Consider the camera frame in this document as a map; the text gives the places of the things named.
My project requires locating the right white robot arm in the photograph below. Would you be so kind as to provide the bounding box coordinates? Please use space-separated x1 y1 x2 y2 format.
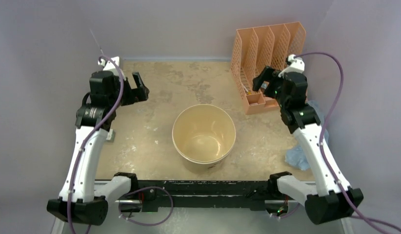
253 66 363 224

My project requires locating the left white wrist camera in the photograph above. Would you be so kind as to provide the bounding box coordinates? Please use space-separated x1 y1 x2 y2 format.
98 56 126 81

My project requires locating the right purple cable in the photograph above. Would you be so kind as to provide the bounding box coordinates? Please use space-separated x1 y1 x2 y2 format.
295 51 401 234

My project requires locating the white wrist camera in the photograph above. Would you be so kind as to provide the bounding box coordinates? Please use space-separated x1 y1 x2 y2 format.
98 56 126 81
278 54 305 78

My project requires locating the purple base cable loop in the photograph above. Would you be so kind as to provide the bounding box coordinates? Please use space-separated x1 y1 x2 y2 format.
118 186 174 227

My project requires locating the orange file organizer rack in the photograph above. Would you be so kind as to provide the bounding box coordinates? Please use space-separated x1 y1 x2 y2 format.
230 21 306 115

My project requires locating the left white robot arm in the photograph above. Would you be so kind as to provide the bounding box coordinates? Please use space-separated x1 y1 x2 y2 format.
46 71 150 226

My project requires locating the white red small box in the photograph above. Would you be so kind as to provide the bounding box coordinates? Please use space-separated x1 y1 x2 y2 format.
106 129 116 142

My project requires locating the beige paper trash bin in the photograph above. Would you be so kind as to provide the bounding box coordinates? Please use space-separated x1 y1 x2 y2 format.
171 104 237 174

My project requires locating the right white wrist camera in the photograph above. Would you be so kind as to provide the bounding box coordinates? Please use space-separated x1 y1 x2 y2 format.
278 54 305 78

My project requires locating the blue plastic trash bag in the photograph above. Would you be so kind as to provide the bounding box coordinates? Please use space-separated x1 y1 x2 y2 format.
285 100 325 171

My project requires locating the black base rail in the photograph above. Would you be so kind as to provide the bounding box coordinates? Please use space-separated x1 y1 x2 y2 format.
117 180 298 214

